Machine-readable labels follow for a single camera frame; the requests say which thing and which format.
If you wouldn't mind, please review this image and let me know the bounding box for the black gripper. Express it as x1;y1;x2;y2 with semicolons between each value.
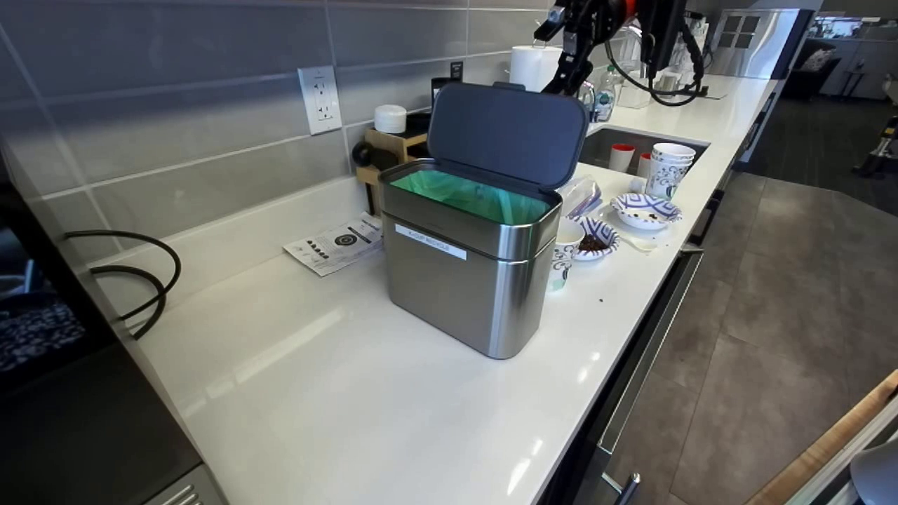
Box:
530;0;608;98

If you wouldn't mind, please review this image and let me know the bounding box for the dark grey bin lid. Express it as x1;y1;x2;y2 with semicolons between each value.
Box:
426;82;593;195

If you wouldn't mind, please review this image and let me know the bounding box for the green bin liner bag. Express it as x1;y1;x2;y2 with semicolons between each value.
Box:
387;165;556;227

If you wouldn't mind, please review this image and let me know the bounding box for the stainless steel bin body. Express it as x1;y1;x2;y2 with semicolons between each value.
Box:
375;159;566;363

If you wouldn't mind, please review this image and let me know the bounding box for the white paper towel roll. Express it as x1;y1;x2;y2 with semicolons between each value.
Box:
507;43;563;96

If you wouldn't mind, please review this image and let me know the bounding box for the clear soap bottle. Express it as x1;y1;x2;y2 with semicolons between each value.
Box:
589;65;622;127

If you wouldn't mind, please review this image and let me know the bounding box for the stainless steel sink basin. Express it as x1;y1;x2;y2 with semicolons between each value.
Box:
577;124;709;179

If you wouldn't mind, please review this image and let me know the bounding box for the small white jar cap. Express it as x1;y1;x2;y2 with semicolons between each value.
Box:
370;102;409;138

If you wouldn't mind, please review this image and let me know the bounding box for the blue white patterned paper bowl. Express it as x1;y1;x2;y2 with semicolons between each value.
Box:
611;190;683;237

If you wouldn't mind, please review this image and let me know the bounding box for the wooden countertop holder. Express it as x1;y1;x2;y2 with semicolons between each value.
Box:
350;124;433;190

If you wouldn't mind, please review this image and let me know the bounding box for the blue patterned bowl with coffee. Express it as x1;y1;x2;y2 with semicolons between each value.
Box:
566;217;621;266

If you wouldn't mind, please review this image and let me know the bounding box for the single patterned paper cup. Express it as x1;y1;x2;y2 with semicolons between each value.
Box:
548;245;576;296

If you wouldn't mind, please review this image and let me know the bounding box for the white printed leaflet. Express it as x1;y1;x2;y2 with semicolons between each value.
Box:
281;214;387;280

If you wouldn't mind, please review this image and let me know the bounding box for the wooden edged furniture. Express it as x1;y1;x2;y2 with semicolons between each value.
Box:
747;367;898;505

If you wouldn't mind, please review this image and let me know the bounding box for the black appliance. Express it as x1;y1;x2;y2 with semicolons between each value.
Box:
0;171;207;505

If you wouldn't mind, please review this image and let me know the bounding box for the white wall power outlet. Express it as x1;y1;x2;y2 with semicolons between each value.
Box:
294;65;346;138

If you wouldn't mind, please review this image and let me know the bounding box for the long metal drawer handle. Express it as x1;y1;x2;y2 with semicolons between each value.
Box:
596;251;707;460

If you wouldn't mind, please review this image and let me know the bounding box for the short metal drawer handle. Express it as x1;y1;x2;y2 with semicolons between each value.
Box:
597;468;646;505

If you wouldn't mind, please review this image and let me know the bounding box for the black power cable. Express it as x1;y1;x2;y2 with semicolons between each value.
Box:
58;227;185;343

